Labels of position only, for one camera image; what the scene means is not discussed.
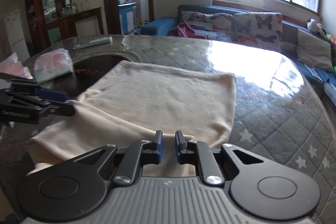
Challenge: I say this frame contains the cream beige garment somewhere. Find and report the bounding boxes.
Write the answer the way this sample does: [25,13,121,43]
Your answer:
[29,61,236,177]

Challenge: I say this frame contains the pink white tissue pack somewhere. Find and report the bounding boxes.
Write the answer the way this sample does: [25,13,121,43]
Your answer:
[34,48,74,84]

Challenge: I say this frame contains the round black table stove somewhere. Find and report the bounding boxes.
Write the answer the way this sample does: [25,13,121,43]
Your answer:
[51,54,133,99]

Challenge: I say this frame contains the white refrigerator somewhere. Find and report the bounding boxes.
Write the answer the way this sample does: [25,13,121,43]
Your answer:
[4,10,30,62]

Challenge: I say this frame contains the dark wooden cabinet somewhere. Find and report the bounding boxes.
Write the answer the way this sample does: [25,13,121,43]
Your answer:
[25,0,105,52]

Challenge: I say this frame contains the silver remote control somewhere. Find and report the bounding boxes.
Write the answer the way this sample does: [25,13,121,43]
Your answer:
[74,36,113,50]

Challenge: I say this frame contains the magenta cloth on sofa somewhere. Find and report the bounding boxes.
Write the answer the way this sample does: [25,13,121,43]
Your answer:
[169,22,207,39]

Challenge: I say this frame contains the blue white small cabinet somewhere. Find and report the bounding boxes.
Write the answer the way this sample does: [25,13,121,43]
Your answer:
[118,2,137,35]

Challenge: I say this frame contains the left butterfly print pillow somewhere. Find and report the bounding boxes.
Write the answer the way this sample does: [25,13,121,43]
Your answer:
[181,11,236,42]

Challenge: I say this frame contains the butterfly print pillow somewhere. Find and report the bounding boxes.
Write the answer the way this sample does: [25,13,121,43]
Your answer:
[233,12,283,53]
[181,11,236,42]

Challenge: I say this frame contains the right butterfly print pillow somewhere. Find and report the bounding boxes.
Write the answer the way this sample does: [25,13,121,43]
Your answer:
[233,12,283,53]

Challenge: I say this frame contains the blue corner sofa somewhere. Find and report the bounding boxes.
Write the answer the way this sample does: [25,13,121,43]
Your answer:
[135,5,335,102]

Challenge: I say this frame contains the grey plain cushion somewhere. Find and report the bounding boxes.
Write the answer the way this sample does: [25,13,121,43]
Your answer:
[297,29,333,72]

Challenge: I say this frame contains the panda plush toy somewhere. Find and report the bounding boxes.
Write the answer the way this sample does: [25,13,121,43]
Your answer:
[306,18,325,36]

